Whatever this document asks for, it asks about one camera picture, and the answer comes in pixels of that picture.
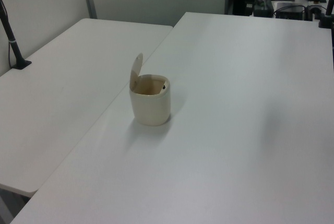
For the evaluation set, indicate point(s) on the beige trash bin with lid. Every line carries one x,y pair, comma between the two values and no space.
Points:
150,109

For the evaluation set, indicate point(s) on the dark green device box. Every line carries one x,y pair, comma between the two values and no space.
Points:
263,10

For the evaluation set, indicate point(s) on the black electronics box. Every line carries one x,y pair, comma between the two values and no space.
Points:
287,12

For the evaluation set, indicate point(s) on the black round clamp base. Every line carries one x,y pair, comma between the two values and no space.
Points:
313,10

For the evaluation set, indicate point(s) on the white side table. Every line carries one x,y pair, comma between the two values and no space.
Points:
65,91

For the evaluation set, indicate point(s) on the white zip tie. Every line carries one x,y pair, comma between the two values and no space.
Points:
12,41

